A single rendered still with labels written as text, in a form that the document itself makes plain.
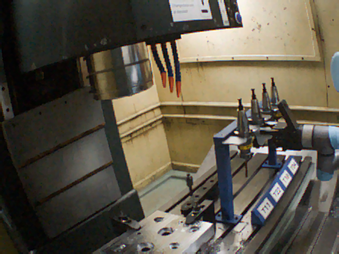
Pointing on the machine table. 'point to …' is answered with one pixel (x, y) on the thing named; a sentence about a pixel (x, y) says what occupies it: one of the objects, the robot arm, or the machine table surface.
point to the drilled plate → (191, 240)
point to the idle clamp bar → (211, 187)
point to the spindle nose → (119, 72)
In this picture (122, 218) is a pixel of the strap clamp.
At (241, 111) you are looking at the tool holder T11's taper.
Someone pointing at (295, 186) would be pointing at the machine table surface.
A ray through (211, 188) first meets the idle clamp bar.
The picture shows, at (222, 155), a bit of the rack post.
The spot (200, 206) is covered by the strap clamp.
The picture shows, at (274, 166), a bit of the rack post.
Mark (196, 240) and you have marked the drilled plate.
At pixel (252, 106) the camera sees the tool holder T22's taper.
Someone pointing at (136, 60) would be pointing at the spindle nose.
